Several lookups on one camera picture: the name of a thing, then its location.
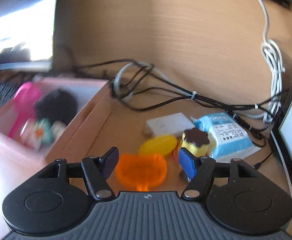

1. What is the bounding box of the orange toy croissant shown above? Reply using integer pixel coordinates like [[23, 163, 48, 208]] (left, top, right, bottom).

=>
[[115, 153, 168, 192]]

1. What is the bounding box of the pink cartoon toy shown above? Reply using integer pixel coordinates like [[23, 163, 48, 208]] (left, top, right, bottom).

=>
[[19, 118, 67, 151]]

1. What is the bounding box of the pink cardboard box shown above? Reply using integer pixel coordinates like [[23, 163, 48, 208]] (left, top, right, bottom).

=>
[[0, 77, 111, 239]]

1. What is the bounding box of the black plush toy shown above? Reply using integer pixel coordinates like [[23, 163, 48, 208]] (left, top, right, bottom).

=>
[[34, 89, 78, 126]]

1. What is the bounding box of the pink plastic strainer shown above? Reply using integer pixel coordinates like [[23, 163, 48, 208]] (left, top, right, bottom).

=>
[[9, 82, 42, 138]]

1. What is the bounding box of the yellow pudding toy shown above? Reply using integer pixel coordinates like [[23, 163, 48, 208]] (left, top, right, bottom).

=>
[[179, 128, 216, 157]]

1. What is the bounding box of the blue white tissue pack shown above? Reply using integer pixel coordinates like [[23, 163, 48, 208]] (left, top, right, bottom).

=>
[[192, 113, 260, 163]]

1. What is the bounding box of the yellow plastic mold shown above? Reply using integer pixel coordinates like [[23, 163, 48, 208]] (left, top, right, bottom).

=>
[[138, 135, 178, 156]]

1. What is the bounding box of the white adapter box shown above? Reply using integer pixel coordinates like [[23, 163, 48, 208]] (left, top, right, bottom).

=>
[[143, 113, 195, 138]]

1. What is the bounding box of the left black monitor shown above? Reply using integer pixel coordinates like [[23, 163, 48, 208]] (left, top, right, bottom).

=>
[[0, 0, 57, 72]]

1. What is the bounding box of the black cable bundle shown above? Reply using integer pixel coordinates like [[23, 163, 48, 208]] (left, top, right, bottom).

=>
[[53, 45, 290, 169]]

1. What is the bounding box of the white bundled cable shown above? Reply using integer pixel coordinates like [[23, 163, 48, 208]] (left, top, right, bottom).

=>
[[242, 0, 286, 124]]

